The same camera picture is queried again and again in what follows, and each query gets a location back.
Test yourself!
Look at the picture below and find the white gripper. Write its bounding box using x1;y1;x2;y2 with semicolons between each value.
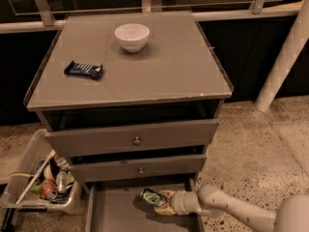
154;190;197;216

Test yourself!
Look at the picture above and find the crushed green soda can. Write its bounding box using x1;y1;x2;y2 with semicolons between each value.
140;188;167;207

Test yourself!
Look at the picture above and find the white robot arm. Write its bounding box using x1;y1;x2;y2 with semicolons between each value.
153;185;309;232

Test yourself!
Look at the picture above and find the bottom grey open drawer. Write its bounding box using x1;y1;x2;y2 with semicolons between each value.
85;175;204;232

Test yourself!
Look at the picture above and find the top grey drawer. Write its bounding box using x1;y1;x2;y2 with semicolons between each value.
45;119;218;157

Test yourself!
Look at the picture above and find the middle grey drawer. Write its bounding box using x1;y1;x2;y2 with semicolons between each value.
70;155;206;183

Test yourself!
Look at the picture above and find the grey drawer cabinet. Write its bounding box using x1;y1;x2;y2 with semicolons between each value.
22;11;234;232

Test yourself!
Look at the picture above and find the silver can in bin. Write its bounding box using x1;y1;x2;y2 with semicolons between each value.
56;171;67;194

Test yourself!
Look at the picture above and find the red soda can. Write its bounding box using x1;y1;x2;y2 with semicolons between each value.
41;179;57;201

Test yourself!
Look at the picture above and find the white stick in bin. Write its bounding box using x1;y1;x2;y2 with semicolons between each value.
15;150;56;205

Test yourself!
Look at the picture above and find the dark blue snack bar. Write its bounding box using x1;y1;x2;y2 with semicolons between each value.
64;61;102;80

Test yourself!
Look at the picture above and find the white ceramic bowl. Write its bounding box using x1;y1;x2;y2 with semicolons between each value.
114;23;150;52

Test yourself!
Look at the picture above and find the metal railing with glass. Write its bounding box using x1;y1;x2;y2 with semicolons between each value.
0;0;305;34

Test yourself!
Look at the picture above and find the white diagonal support post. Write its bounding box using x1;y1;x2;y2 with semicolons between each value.
255;0;309;112

